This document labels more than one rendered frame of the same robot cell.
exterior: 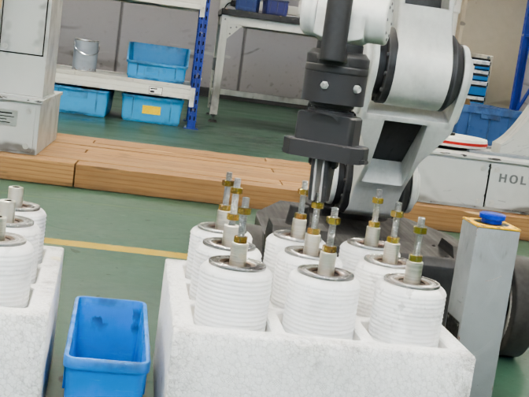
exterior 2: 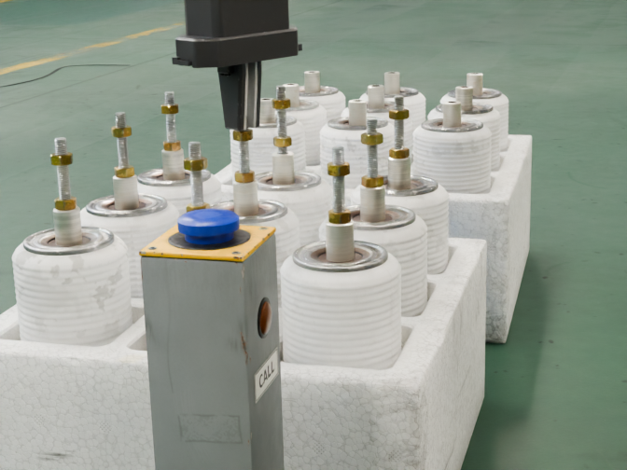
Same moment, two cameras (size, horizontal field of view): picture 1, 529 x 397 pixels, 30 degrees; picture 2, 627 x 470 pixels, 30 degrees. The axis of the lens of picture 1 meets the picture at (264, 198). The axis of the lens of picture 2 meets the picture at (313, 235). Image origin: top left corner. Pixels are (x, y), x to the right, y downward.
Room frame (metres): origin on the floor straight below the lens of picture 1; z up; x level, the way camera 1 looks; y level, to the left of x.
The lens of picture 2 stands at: (1.87, -0.99, 0.53)
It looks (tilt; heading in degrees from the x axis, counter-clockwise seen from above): 16 degrees down; 114
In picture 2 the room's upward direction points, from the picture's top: 2 degrees counter-clockwise
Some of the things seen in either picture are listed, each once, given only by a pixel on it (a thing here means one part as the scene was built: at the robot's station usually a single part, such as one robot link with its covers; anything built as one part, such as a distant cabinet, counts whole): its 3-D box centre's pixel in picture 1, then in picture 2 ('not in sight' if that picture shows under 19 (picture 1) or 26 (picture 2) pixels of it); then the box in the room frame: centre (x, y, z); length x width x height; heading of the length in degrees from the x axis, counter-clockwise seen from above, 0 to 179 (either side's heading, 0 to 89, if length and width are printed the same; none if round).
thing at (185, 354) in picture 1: (294, 361); (253, 376); (1.39, -0.08, 0.09); 0.39 x 0.39 x 0.18; 8
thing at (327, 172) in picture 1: (329, 180); (229, 95); (1.39, -0.09, 0.36); 0.03 x 0.02 x 0.06; 158
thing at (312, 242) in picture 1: (312, 245); (245, 198); (1.39, -0.08, 0.26); 0.02 x 0.02 x 0.03
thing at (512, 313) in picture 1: (508, 305); not in sight; (1.91, -0.51, 0.10); 0.20 x 0.05 x 0.20; 6
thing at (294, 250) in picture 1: (310, 254); (246, 212); (1.39, -0.08, 0.25); 0.08 x 0.08 x 0.01
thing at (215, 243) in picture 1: (229, 245); (284, 182); (1.37, 0.04, 0.25); 0.08 x 0.08 x 0.01
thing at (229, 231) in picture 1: (230, 236); (283, 169); (1.37, 0.04, 0.26); 0.02 x 0.02 x 0.03
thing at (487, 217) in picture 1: (491, 219); (209, 230); (1.51, -0.35, 0.32); 0.04 x 0.04 x 0.02
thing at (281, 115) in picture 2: (234, 204); (282, 123); (1.37, 0.04, 0.31); 0.01 x 0.01 x 0.08
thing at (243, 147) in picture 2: (315, 219); (243, 157); (1.39, -0.08, 0.30); 0.01 x 0.01 x 0.08
